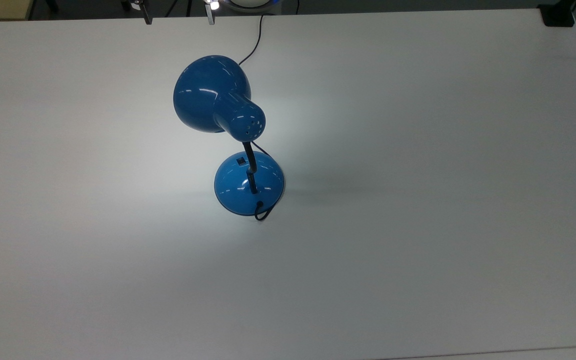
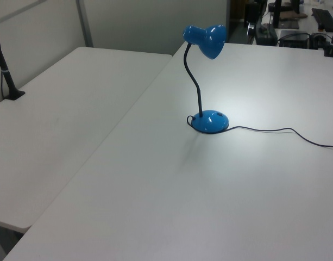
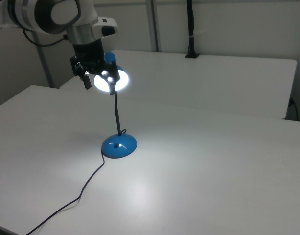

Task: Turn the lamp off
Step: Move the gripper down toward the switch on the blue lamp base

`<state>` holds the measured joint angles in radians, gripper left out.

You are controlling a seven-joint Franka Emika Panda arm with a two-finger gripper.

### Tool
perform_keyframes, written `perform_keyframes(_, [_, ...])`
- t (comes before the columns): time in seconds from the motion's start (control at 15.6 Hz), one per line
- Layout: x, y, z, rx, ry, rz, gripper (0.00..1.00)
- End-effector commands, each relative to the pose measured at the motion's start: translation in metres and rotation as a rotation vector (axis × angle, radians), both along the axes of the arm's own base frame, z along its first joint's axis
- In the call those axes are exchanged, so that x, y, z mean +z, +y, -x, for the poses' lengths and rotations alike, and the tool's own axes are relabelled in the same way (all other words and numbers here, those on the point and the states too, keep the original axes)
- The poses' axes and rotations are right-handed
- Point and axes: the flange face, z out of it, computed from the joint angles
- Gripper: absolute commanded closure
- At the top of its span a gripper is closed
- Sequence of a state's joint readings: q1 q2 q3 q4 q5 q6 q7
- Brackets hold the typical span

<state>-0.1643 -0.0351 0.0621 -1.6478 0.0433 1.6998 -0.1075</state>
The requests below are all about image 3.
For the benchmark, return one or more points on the blue gooseneck desk lamp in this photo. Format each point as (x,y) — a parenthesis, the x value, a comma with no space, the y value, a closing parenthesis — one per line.
(119,147)

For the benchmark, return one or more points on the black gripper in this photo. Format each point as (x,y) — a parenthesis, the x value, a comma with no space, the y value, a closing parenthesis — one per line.
(88,52)

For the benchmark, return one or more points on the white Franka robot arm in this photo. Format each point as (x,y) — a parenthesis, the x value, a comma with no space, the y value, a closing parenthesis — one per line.
(25,14)

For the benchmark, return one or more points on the aluminium partition post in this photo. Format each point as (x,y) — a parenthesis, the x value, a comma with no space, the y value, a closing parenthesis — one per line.
(153,24)

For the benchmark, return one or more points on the black pole with clamp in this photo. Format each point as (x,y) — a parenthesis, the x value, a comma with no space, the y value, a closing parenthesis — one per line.
(191,24)

